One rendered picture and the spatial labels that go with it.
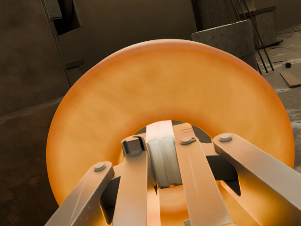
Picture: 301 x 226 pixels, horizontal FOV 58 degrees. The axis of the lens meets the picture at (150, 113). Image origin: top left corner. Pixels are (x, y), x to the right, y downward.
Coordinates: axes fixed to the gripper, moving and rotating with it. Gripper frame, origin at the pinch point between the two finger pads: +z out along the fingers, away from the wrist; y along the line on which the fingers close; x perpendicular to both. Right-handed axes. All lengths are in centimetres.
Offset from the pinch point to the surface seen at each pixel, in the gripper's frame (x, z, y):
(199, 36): -16, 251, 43
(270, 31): -88, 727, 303
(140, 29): -1, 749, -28
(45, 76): 3.1, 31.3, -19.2
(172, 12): 22, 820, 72
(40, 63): 5.2, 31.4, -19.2
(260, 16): -44, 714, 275
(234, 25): -13, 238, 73
